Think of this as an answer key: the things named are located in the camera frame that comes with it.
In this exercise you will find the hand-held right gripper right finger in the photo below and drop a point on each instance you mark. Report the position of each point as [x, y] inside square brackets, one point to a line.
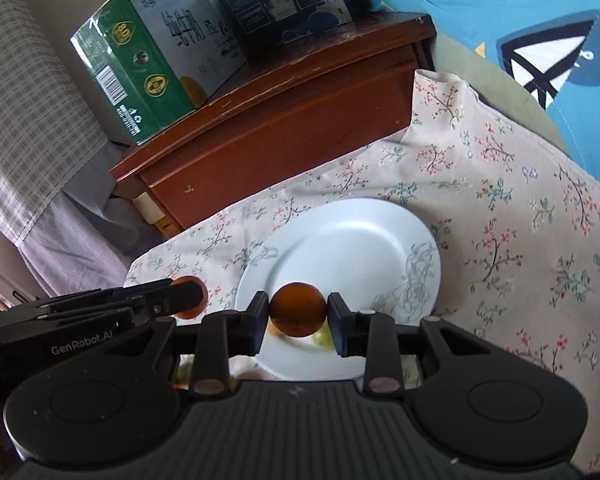
[336, 326]

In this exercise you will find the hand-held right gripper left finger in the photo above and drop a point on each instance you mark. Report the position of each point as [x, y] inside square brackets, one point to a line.
[260, 321]

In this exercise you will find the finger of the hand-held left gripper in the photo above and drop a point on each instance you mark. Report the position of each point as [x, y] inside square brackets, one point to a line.
[105, 317]
[185, 297]

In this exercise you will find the orange mandarin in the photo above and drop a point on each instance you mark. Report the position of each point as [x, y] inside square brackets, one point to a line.
[298, 310]
[190, 314]

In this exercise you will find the white plate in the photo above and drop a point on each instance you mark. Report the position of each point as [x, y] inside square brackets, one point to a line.
[340, 250]

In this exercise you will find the green jujube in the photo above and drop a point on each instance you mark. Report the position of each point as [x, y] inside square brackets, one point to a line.
[322, 338]

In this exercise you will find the lilac checked cloth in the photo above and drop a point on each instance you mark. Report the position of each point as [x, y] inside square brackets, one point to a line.
[65, 240]

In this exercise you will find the brown wooden nightstand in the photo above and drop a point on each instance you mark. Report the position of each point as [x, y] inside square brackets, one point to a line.
[280, 120]

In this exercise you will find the floral tablecloth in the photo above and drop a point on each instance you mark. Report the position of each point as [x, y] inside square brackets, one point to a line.
[505, 210]

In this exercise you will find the plaid cloth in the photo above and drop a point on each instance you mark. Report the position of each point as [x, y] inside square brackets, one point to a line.
[25, 110]

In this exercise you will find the green milk carton box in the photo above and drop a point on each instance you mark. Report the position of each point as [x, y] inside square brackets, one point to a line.
[130, 60]

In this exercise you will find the blue milk carton box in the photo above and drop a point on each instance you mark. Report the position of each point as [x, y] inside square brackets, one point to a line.
[290, 10]

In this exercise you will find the blue printed pillow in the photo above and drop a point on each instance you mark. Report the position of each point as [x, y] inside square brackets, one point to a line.
[505, 5]

